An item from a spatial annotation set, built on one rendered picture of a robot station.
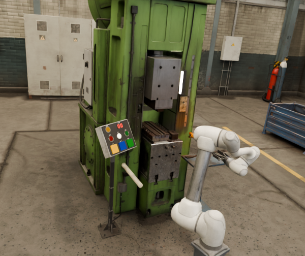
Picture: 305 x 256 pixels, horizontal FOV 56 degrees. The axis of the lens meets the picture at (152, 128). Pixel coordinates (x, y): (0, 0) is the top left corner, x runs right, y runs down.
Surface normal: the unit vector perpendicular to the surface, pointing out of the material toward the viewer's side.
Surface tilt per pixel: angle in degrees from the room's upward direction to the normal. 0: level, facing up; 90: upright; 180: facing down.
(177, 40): 90
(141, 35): 90
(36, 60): 90
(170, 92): 90
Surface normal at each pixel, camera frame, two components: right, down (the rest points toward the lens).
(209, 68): 0.29, 0.34
